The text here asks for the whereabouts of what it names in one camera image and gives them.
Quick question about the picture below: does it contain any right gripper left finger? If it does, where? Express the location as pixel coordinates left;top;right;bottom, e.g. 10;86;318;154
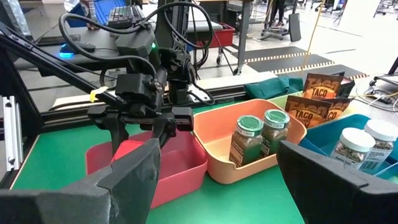
0;138;162;224

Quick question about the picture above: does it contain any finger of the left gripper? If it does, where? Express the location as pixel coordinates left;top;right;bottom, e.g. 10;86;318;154
86;105;130;156
151;106;195;147

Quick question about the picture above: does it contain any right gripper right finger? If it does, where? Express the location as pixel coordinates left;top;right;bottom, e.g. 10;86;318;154
276;139;398;224

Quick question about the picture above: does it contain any white-lid spice jar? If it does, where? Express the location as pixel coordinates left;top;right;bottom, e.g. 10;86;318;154
359;119;398;175
330;127;376;170

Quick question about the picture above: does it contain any green-lid spice jar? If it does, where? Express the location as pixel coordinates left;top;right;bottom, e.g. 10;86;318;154
229;114;264;168
260;108;290;156

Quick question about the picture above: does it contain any orange plastic bin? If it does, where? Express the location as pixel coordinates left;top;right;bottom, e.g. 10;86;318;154
192;98;308;185

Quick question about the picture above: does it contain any yellow tape tag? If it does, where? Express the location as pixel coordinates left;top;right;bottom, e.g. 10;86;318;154
89;86;109;103

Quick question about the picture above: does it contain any pink plastic bin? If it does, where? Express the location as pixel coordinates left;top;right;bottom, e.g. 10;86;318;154
85;130;208;209

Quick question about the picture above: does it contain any blue plastic bin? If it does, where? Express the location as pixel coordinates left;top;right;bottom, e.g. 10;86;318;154
298;113;398;184

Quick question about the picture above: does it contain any grey desk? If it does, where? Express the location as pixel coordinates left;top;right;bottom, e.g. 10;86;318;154
14;18;224;72

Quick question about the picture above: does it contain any black computer mouse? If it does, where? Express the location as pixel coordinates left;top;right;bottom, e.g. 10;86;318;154
58;42;96;59

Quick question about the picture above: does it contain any red storage crate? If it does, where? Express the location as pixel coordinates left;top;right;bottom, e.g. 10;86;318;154
198;22;236;50

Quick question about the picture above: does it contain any dark green folded cloth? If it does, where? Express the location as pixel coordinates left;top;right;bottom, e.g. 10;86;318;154
244;76;304;100

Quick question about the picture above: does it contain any backlit keyboard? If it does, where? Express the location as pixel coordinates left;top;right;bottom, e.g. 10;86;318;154
107;4;146;29

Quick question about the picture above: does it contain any green table mat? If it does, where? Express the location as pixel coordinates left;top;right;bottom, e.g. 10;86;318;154
11;102;398;224

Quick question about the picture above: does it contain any yellow-green plastic bin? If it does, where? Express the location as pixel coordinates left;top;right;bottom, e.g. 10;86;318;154
269;90;358;128

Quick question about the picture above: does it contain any clear plastic bottle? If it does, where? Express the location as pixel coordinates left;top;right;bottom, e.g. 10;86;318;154
88;0;100;31

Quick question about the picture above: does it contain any silver aluminium extrusion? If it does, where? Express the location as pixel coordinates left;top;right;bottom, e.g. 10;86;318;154
1;95;24;172

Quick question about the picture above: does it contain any grey table leg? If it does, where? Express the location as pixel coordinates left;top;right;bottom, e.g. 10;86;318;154
233;0;253;76

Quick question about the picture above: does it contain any black mat striped edge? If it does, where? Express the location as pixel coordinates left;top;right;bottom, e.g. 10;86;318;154
241;45;308;64
247;54;336;75

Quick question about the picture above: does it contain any person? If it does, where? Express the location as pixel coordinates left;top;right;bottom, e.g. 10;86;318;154
269;0;286;27

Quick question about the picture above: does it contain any black rolling stand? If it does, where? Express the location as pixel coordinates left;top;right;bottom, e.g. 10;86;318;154
260;12;302;43

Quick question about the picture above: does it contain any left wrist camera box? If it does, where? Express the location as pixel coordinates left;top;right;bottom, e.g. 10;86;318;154
115;73;158;96

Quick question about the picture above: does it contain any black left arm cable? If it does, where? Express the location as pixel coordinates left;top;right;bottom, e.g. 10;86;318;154
58;1;215;105

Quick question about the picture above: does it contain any black floor cable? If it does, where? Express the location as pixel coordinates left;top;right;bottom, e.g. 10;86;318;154
368;77;398;105

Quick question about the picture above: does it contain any yellow floor cable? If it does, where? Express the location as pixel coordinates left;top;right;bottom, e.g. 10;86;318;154
298;0;326;75

